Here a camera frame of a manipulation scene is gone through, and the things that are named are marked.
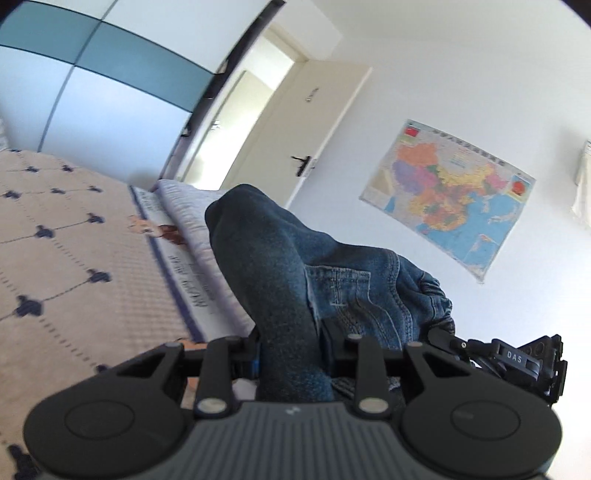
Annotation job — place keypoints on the cream door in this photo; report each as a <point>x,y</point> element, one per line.
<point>295,120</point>

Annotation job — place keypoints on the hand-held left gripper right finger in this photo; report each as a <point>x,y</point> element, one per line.
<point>333,346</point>

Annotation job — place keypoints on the wall map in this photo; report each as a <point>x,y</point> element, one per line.
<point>452,194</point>

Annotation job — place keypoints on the folded grey quilt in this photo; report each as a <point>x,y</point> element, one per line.
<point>194,221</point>

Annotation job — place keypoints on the white hallway door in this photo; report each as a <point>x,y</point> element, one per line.
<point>221,143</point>

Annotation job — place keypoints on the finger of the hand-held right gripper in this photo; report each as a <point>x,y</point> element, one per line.
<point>445,340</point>

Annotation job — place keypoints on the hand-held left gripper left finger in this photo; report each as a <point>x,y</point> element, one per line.
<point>244,354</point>

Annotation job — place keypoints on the white and teal wardrobe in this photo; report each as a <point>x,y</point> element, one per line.
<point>92,92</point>

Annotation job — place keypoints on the beige printed blanket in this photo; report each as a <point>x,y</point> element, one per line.
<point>69,277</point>

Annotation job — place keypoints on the dark washed jeans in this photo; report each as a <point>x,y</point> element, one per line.
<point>277,277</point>

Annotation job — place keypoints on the white wall hanging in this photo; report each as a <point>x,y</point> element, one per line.
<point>584,194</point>

